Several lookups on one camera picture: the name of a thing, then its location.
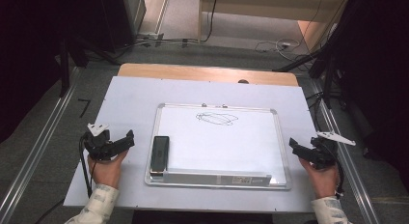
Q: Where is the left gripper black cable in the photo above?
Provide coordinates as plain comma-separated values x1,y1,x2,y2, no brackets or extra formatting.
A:
78,133,95,200

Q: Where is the black floor cable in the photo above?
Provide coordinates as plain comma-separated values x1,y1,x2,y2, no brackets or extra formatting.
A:
179,0,221,44

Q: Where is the metal-framed whiteboard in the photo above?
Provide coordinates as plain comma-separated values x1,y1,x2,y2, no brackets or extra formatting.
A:
144,102,293,191

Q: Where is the black metal stand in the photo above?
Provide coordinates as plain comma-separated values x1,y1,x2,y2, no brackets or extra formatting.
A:
58,39,71,98
322,51,336,110

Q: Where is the wooden table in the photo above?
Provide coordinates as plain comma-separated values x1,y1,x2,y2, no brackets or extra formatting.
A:
117,62,300,88

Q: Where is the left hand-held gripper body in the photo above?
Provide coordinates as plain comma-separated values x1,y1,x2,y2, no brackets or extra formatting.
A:
80,122,121,162

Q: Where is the power strip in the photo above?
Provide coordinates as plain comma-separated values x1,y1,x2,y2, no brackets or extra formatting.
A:
137,31,166,42

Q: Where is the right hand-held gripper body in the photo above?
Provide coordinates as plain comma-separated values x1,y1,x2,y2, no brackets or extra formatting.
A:
309,130,357,171

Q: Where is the metal floor rail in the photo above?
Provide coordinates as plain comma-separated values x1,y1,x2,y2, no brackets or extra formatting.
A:
0,67,83,224
309,78,382,224

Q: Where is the light wooden furniture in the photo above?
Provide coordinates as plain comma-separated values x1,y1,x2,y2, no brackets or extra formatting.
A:
196,0,352,43

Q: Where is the person's left hand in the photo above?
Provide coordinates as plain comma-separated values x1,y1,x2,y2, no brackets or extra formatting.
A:
87,149,130,190

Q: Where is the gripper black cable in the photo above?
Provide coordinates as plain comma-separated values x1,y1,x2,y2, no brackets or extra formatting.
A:
322,142,345,198
78,133,95,200

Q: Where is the person's right hand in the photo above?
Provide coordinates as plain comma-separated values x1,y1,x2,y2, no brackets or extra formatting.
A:
298,156,341,200

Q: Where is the white floor cable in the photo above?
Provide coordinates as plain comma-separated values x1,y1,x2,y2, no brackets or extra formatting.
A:
254,38,303,55

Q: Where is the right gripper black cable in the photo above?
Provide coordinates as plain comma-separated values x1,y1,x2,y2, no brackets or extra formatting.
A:
322,142,345,198

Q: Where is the black cabinet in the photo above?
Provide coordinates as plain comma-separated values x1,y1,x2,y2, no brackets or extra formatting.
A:
97,0,148,54

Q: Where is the white table cover board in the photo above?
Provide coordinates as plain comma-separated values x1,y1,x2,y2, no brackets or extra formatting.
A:
63,75,318,214

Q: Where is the black whiteboard eraser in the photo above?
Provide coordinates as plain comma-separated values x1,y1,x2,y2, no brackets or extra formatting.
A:
149,135,171,174

